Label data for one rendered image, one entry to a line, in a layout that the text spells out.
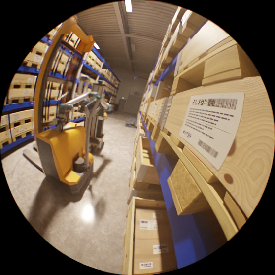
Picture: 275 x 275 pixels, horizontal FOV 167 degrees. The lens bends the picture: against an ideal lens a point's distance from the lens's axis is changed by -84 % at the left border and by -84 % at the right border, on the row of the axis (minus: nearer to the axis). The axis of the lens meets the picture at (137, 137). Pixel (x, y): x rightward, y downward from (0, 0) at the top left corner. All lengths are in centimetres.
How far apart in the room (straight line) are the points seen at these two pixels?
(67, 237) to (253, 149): 153
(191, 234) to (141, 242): 67
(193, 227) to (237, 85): 34
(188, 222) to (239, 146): 25
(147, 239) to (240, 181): 89
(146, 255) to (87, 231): 78
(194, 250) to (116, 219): 127
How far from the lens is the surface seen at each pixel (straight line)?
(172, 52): 128
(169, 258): 103
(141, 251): 94
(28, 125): 318
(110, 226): 144
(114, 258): 140
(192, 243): 33
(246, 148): 17
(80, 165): 156
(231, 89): 23
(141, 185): 99
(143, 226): 100
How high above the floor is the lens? 139
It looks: 18 degrees down
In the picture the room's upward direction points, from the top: 16 degrees clockwise
